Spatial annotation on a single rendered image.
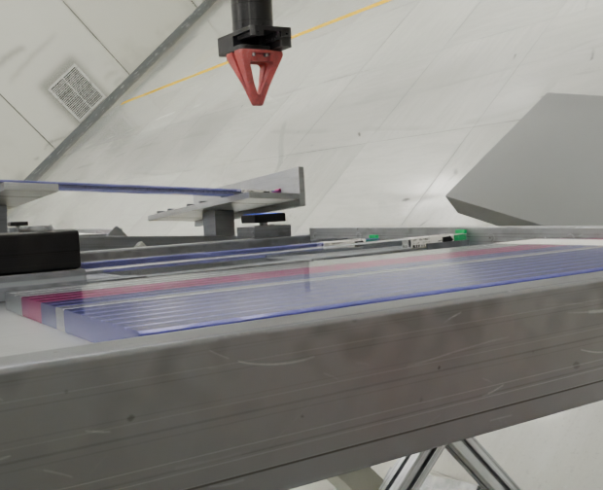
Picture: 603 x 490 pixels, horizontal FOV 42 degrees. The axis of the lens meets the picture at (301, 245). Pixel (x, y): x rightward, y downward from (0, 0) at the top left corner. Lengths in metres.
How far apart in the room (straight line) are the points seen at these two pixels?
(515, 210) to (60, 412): 0.90
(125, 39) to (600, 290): 8.81
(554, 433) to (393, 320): 1.34
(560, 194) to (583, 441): 0.66
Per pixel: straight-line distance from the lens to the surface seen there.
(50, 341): 0.37
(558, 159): 1.14
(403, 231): 0.94
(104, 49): 9.02
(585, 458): 1.58
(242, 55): 1.08
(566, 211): 1.04
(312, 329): 0.29
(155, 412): 0.27
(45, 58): 8.80
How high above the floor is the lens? 1.18
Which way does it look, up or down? 24 degrees down
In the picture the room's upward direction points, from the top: 42 degrees counter-clockwise
